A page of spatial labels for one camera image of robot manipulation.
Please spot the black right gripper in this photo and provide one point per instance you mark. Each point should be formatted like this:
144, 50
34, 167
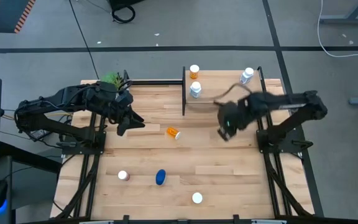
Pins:
232, 115

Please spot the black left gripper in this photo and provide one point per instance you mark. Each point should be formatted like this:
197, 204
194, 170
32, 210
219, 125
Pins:
118, 105

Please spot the amber pill bottle white cap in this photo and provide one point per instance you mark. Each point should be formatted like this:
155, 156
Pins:
197, 198
173, 132
194, 71

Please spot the pink bottle white cap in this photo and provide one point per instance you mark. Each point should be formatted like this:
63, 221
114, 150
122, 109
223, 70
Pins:
123, 175

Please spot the clear bottle blue cap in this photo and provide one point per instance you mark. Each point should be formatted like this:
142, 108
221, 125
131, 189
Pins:
160, 177

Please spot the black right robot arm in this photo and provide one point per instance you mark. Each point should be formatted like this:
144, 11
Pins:
291, 101

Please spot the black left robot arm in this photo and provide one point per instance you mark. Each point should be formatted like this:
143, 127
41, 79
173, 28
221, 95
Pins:
57, 96

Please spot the green plant white patterned pot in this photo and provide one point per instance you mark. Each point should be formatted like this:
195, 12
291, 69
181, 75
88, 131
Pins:
113, 79

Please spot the gray table leg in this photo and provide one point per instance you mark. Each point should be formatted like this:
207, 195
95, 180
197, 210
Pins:
346, 19

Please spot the black hazard striped mat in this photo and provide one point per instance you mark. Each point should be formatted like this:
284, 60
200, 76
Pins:
2, 12

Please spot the wooden shelf black metal frame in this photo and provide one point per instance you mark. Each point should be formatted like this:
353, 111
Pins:
219, 90

